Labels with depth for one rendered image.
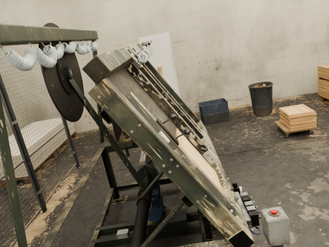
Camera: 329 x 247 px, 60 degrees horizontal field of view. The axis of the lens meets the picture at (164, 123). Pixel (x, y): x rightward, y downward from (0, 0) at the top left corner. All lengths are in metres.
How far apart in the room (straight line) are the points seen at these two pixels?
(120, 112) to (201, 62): 5.82
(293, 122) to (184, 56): 3.17
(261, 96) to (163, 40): 2.32
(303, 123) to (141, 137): 4.07
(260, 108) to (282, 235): 4.79
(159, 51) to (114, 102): 4.35
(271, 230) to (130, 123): 0.98
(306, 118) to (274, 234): 3.59
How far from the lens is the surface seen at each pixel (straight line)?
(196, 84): 7.21
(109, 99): 1.42
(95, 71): 1.40
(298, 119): 5.18
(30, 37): 1.95
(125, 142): 3.08
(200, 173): 1.81
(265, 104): 6.42
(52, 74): 2.26
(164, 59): 5.72
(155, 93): 2.29
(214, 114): 6.32
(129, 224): 3.25
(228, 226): 1.73
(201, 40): 7.12
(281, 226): 1.81
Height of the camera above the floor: 1.99
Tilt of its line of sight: 17 degrees down
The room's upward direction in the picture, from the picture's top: 11 degrees counter-clockwise
